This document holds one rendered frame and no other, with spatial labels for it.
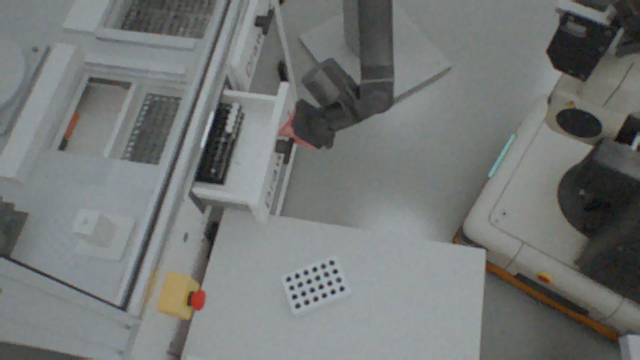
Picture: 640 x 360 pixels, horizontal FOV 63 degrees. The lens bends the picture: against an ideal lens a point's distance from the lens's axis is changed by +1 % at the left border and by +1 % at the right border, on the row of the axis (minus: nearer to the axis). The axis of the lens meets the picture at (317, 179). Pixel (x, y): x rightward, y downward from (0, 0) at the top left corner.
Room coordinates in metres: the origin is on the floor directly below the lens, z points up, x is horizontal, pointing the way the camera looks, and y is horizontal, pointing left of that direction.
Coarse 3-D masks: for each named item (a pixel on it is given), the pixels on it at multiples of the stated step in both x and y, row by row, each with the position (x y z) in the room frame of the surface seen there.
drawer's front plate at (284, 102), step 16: (288, 96) 0.64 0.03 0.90; (272, 112) 0.60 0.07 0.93; (272, 128) 0.56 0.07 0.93; (288, 128) 0.60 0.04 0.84; (272, 144) 0.52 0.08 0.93; (272, 160) 0.50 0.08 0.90; (256, 176) 0.46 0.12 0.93; (272, 176) 0.48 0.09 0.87; (256, 192) 0.42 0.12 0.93; (272, 192) 0.46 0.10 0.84; (256, 208) 0.40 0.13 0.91
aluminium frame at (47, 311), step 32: (224, 32) 0.77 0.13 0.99; (224, 64) 0.72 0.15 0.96; (192, 128) 0.55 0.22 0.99; (192, 160) 0.50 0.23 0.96; (160, 224) 0.37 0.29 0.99; (0, 256) 0.22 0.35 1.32; (160, 256) 0.32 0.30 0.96; (32, 288) 0.20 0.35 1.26; (64, 288) 0.21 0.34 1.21; (0, 320) 0.16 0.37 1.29; (32, 320) 0.17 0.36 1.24; (64, 320) 0.18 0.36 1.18; (96, 320) 0.19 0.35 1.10; (128, 320) 0.21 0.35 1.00; (64, 352) 0.14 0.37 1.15; (96, 352) 0.15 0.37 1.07; (128, 352) 0.16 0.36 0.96
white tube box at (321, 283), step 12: (312, 264) 0.30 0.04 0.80; (324, 264) 0.30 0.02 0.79; (336, 264) 0.29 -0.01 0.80; (288, 276) 0.28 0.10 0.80; (300, 276) 0.28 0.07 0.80; (312, 276) 0.27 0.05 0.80; (324, 276) 0.27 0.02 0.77; (336, 276) 0.26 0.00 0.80; (288, 288) 0.26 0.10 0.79; (300, 288) 0.25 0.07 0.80; (312, 288) 0.25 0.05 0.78; (324, 288) 0.24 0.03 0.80; (336, 288) 0.24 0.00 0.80; (348, 288) 0.24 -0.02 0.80; (300, 300) 0.23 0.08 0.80; (312, 300) 0.23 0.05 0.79; (324, 300) 0.22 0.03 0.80; (336, 300) 0.22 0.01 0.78; (300, 312) 0.21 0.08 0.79
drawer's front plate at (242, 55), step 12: (252, 0) 0.91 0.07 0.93; (264, 0) 0.94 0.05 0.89; (252, 12) 0.87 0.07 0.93; (264, 12) 0.92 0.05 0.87; (252, 24) 0.85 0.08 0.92; (240, 36) 0.81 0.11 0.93; (252, 36) 0.83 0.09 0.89; (264, 36) 0.89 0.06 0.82; (240, 48) 0.78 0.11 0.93; (252, 48) 0.82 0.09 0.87; (240, 60) 0.75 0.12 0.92; (240, 72) 0.73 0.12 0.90; (252, 72) 0.78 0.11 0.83; (240, 84) 0.74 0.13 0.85
